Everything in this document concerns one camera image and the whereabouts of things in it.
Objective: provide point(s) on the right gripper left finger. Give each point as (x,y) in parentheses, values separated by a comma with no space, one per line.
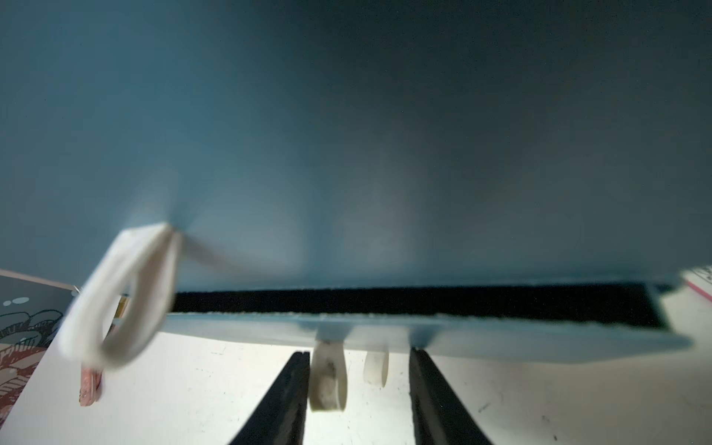
(280,416)

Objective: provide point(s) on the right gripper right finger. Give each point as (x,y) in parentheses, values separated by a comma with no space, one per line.
(439,417)

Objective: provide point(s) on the teal bottom drawer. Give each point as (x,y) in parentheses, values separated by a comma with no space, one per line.
(562,323)

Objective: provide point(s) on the teal drawer cabinet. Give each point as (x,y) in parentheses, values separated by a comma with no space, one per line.
(359,143)

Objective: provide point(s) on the chrysanthemum seed bag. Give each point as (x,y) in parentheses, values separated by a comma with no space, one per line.
(700,280)

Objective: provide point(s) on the silver fork pink handle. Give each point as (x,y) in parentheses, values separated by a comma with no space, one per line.
(90,386)

